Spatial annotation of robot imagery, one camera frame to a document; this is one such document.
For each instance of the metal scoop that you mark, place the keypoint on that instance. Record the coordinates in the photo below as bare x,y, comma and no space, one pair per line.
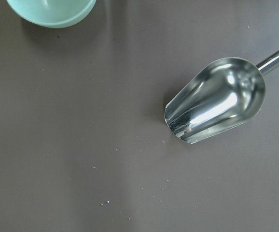
225,94

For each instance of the mint green bowl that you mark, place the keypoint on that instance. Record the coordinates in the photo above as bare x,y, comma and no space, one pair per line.
52,13

